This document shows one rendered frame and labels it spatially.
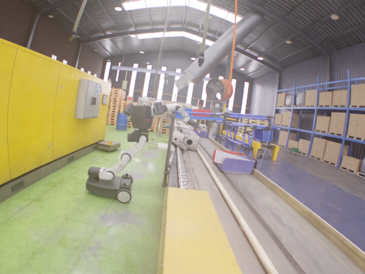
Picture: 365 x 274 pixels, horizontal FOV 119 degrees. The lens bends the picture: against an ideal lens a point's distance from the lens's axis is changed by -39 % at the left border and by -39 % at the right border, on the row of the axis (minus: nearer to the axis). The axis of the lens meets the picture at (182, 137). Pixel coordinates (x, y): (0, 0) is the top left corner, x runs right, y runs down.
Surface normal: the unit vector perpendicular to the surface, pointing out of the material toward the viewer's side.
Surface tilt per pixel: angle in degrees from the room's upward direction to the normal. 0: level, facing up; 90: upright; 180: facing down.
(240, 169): 92
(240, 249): 0
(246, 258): 0
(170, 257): 0
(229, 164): 92
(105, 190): 90
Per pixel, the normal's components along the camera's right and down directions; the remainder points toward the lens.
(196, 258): 0.14, -0.98
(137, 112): -0.19, 0.14
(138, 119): -0.20, 0.39
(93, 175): 0.22, 0.16
